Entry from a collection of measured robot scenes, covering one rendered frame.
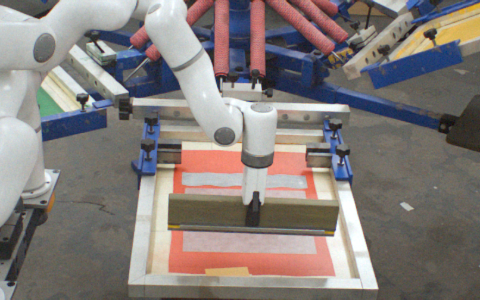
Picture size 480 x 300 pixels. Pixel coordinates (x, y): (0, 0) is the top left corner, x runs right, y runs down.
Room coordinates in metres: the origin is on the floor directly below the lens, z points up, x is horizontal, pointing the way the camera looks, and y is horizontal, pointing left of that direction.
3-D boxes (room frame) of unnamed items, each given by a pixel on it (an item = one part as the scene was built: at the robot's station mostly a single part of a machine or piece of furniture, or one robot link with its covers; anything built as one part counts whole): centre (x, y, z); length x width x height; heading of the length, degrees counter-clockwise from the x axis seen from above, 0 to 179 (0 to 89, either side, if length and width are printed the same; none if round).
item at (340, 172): (2.21, -0.28, 0.98); 0.30 x 0.05 x 0.07; 4
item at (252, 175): (1.70, -0.03, 1.21); 0.10 x 0.07 x 0.11; 4
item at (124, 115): (2.38, 0.37, 1.02); 0.07 x 0.06 x 0.07; 4
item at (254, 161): (1.70, -0.03, 1.27); 0.09 x 0.07 x 0.03; 4
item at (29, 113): (1.71, 0.51, 1.37); 0.13 x 0.10 x 0.16; 179
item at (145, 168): (2.17, 0.28, 0.98); 0.30 x 0.05 x 0.07; 4
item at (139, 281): (1.95, -0.02, 0.97); 0.79 x 0.58 x 0.04; 4
